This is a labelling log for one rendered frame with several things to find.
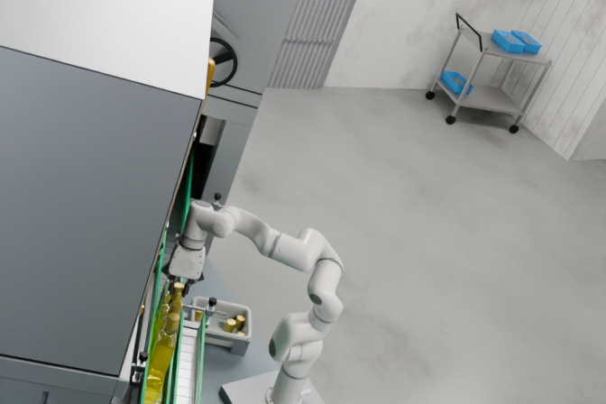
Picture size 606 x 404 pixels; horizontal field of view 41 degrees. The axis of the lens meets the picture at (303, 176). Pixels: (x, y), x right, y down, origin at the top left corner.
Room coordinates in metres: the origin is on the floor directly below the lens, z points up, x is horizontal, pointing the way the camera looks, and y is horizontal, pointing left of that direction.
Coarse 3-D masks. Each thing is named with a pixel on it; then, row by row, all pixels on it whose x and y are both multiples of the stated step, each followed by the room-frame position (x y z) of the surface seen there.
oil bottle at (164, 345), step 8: (160, 336) 1.79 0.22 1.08; (168, 336) 1.80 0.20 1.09; (176, 336) 1.82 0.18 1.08; (160, 344) 1.78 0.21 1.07; (168, 344) 1.79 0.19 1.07; (152, 352) 1.81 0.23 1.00; (160, 352) 1.78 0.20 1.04; (168, 352) 1.79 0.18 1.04; (152, 360) 1.78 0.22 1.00; (160, 360) 1.79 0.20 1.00; (168, 360) 1.79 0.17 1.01; (152, 368) 1.78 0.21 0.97; (160, 368) 1.79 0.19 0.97; (152, 376) 1.78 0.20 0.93; (160, 376) 1.79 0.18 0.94; (152, 384) 1.79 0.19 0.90; (160, 384) 1.79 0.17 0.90
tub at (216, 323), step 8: (192, 304) 2.27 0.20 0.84; (200, 304) 2.31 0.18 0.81; (208, 304) 2.32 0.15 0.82; (216, 304) 2.33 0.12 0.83; (224, 304) 2.34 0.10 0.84; (232, 304) 2.35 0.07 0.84; (192, 312) 2.22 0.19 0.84; (232, 312) 2.34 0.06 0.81; (240, 312) 2.35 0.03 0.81; (248, 312) 2.34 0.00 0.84; (192, 320) 2.18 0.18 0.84; (200, 320) 2.28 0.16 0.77; (216, 320) 2.31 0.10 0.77; (224, 320) 2.33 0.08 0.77; (248, 320) 2.30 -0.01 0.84; (208, 328) 2.25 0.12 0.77; (216, 328) 2.27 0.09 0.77; (248, 328) 2.26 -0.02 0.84; (232, 336) 2.19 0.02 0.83; (240, 336) 2.20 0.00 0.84; (248, 336) 2.21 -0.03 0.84
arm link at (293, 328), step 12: (300, 312) 2.00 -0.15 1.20; (312, 312) 1.97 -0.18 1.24; (288, 324) 1.93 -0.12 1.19; (300, 324) 1.94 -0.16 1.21; (312, 324) 1.96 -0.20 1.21; (324, 324) 1.95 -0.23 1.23; (276, 336) 1.96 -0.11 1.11; (288, 336) 1.92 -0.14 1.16; (300, 336) 1.92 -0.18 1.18; (312, 336) 1.94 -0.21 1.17; (324, 336) 1.97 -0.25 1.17; (276, 348) 1.94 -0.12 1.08; (288, 348) 1.92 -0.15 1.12; (276, 360) 1.94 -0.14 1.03
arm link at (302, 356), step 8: (296, 344) 1.97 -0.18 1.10; (304, 344) 1.98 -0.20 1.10; (312, 344) 2.00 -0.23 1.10; (320, 344) 2.02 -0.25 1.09; (296, 352) 1.96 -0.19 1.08; (304, 352) 1.97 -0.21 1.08; (312, 352) 1.99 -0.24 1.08; (320, 352) 2.01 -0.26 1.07; (288, 360) 1.95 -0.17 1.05; (296, 360) 1.97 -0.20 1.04; (304, 360) 1.98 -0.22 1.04; (312, 360) 1.99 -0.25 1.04; (288, 368) 1.99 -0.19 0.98; (296, 368) 1.99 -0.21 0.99; (304, 368) 1.99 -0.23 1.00; (296, 376) 1.98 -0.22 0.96; (304, 376) 1.99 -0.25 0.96
